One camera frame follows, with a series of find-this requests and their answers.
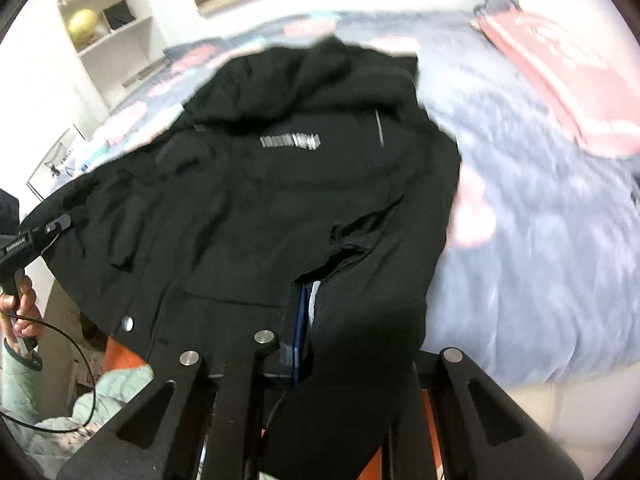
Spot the person's left forearm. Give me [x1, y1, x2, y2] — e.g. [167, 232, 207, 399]
[0, 337, 53, 433]

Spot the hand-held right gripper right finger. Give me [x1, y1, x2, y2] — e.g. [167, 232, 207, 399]
[387, 347, 585, 480]

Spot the grey pink floral blanket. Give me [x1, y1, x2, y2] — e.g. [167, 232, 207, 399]
[50, 7, 640, 386]

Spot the person's left hand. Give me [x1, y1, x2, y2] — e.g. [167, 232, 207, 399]
[0, 284, 45, 356]

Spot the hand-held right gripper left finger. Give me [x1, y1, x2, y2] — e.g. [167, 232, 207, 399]
[57, 284, 310, 480]

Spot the white bookshelf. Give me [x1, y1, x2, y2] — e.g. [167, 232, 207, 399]
[50, 0, 168, 131]

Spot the white printed paper bag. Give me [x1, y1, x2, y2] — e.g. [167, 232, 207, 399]
[27, 127, 88, 196]

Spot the cream bed frame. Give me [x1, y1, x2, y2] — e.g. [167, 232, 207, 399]
[505, 370, 640, 466]

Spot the black hooded jacket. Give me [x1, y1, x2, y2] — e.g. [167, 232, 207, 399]
[37, 37, 463, 480]

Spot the black cable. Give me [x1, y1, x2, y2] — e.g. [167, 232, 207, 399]
[0, 310, 97, 433]

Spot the orange fabric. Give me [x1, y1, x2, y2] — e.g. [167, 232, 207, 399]
[105, 332, 451, 480]

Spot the white box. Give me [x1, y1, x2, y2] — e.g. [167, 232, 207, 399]
[65, 345, 108, 411]

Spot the black box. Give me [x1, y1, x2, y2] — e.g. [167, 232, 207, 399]
[101, 1, 135, 31]

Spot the pink pillow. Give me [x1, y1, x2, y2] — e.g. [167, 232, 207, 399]
[472, 10, 640, 161]

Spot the small grey tool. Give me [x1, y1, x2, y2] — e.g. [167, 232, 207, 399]
[122, 62, 166, 88]

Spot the yellow globe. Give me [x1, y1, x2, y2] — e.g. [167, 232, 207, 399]
[67, 8, 98, 43]

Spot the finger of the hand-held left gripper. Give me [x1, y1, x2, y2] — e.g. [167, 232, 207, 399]
[21, 214, 72, 253]

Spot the person's light green quilted clothing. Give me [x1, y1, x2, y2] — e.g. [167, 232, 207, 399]
[30, 362, 156, 466]

